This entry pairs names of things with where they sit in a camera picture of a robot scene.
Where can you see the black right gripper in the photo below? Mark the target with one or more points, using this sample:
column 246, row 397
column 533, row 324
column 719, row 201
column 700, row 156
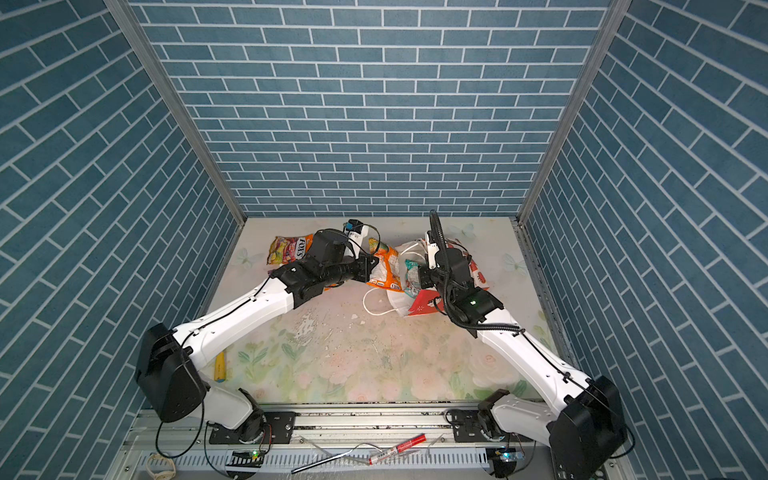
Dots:
column 426, row 275

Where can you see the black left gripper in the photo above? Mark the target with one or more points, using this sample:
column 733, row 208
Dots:
column 365, row 267

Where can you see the red white paper bag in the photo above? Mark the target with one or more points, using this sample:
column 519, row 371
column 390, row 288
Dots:
column 402, row 276

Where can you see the teal red snack packet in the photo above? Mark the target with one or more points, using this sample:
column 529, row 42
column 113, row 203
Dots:
column 412, row 287

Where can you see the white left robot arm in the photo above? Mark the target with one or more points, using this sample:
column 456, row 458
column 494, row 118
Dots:
column 171, row 360

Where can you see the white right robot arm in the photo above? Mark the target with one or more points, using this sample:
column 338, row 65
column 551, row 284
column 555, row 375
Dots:
column 579, row 418

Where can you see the red marker pen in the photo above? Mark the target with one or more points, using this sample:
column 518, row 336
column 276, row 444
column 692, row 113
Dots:
column 396, row 450

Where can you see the metal rod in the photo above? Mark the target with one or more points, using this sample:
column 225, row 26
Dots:
column 348, row 455

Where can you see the beige rubber band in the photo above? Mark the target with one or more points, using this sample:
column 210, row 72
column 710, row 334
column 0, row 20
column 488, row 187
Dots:
column 159, row 467

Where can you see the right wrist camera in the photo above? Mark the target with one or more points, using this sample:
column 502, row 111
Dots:
column 449, row 260

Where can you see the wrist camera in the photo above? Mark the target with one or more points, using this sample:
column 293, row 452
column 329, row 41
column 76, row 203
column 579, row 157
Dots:
column 449, row 260
column 355, row 232

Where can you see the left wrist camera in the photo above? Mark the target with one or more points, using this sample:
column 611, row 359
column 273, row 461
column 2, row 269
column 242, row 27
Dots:
column 355, row 232

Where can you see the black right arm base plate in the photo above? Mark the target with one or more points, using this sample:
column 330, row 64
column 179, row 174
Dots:
column 467, row 427

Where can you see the aluminium front rail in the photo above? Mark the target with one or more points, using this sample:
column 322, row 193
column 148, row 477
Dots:
column 328, row 429

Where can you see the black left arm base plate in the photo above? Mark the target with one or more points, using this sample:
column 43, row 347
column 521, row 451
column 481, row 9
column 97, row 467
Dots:
column 279, row 427

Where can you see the aluminium corner frame post left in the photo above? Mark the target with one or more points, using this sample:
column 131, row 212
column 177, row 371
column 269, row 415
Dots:
column 128, row 23

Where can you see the aluminium corner frame post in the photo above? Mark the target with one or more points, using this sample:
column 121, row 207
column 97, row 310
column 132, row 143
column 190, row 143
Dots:
column 128, row 23
column 604, row 37

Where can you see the aluminium corner frame post right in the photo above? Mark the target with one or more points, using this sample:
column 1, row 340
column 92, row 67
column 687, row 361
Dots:
column 604, row 37

